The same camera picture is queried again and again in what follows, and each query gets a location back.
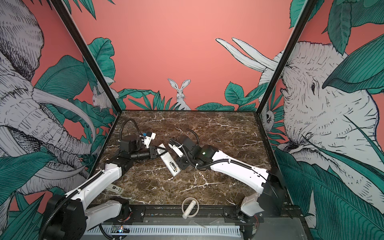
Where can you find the white remote control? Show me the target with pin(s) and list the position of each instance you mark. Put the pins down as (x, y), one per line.
(168, 160)

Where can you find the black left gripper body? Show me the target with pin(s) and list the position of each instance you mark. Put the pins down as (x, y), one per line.
(150, 155)

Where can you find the white slotted cable duct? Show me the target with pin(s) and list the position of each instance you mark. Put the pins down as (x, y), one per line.
(194, 230)

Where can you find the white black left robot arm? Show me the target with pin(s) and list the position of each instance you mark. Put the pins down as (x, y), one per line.
(68, 217)

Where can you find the small green circuit board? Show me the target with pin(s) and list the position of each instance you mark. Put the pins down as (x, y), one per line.
(120, 229)

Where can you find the black right corner frame post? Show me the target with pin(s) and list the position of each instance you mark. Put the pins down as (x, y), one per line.
(298, 29)

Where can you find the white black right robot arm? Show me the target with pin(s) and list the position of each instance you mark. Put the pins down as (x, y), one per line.
(269, 185)

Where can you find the white remote battery cover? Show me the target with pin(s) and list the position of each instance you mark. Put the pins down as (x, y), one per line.
(115, 189)

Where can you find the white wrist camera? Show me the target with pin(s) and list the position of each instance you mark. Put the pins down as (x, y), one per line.
(147, 138)
(177, 150)

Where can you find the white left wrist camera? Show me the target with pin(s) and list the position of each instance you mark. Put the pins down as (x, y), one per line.
(147, 138)

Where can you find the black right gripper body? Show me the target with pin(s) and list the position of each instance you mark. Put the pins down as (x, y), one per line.
(185, 162)

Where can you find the black corner frame post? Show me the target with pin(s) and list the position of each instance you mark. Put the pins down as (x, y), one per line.
(66, 18)
(298, 29)

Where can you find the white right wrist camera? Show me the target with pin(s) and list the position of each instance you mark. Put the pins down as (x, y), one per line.
(177, 150)

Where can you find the black left corner frame post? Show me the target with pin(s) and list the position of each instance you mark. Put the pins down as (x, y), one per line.
(66, 18)

